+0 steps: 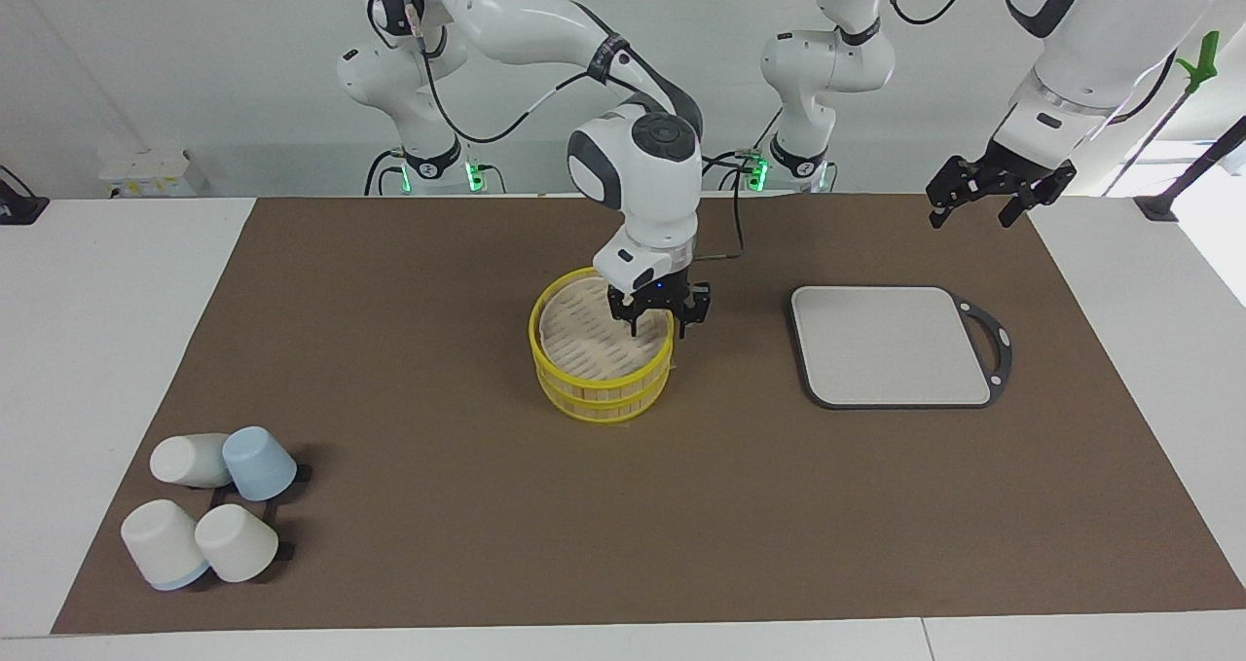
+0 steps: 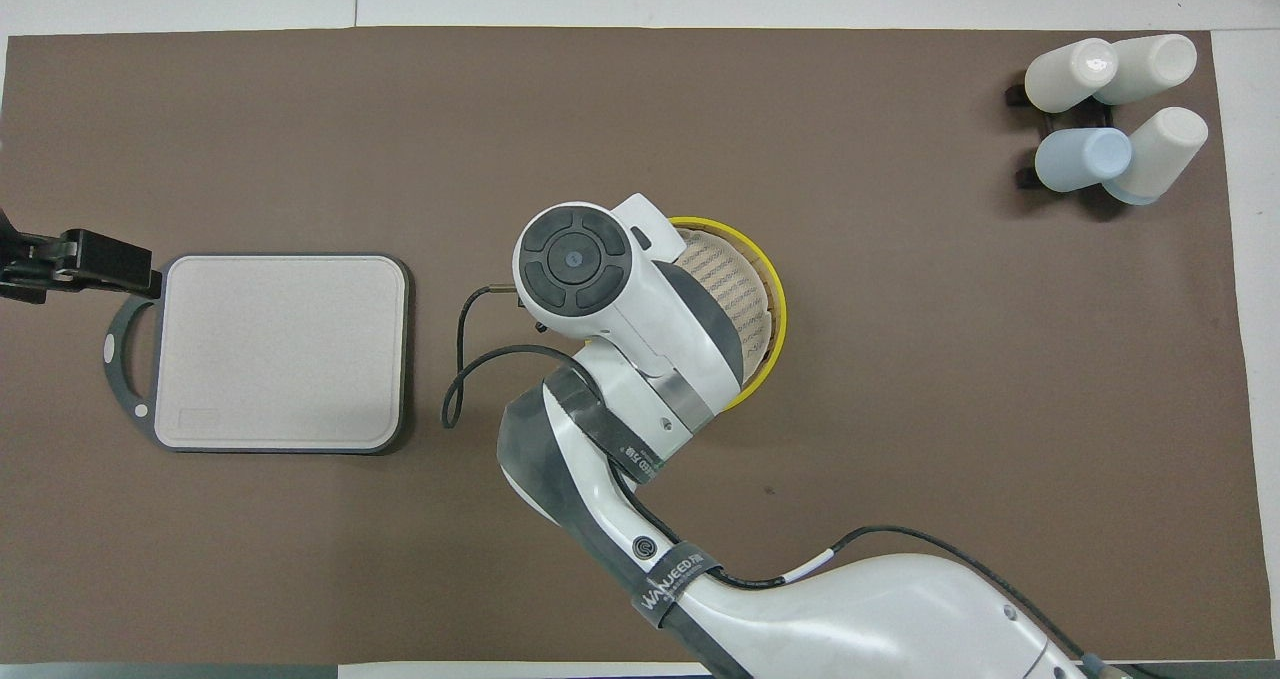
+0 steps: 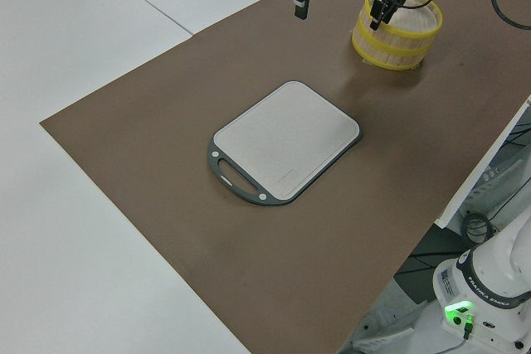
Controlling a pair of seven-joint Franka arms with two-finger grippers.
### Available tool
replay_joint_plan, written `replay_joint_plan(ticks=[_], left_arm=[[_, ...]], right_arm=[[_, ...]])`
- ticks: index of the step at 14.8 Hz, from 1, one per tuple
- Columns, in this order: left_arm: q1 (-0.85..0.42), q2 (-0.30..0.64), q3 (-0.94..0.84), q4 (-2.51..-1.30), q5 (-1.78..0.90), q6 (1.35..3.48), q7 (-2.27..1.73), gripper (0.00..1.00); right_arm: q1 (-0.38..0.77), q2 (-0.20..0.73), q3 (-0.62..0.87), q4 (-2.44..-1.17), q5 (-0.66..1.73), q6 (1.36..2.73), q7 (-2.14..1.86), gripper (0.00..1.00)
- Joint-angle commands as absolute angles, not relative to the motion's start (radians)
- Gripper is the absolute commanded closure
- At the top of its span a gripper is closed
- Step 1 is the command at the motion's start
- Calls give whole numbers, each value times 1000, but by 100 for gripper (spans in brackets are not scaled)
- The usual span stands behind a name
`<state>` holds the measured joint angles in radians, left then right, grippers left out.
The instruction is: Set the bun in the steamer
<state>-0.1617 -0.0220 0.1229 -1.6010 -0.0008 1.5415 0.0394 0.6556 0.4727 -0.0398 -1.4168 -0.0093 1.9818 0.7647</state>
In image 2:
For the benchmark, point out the yellow-rimmed woven steamer lid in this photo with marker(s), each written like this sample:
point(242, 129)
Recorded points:
point(735, 284)

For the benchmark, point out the brown table mat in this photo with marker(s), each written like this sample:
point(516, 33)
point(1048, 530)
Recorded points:
point(900, 409)

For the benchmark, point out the pale white plastic cup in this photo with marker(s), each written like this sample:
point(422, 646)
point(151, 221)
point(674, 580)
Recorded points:
point(1150, 64)

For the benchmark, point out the yellow bamboo steamer basket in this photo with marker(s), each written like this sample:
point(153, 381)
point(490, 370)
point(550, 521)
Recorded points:
point(776, 334)

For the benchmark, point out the white cutting board grey rim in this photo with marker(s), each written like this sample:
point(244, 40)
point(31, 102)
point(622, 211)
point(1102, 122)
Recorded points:
point(300, 359)

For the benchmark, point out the cream plastic cup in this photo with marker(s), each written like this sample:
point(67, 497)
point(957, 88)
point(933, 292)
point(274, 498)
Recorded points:
point(1065, 74)

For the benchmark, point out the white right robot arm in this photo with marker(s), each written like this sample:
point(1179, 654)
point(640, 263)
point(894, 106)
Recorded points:
point(620, 359)

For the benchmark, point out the white cup with blue rim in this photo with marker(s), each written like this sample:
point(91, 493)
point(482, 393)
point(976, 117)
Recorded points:
point(1160, 154)

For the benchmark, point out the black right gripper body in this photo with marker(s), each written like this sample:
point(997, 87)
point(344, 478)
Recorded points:
point(523, 301)

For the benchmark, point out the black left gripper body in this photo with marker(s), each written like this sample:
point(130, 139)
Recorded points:
point(25, 264)

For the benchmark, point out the black cup rack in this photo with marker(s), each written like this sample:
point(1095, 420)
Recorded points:
point(1018, 96)

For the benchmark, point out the light blue plastic cup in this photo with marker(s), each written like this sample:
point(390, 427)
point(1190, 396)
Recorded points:
point(1080, 157)

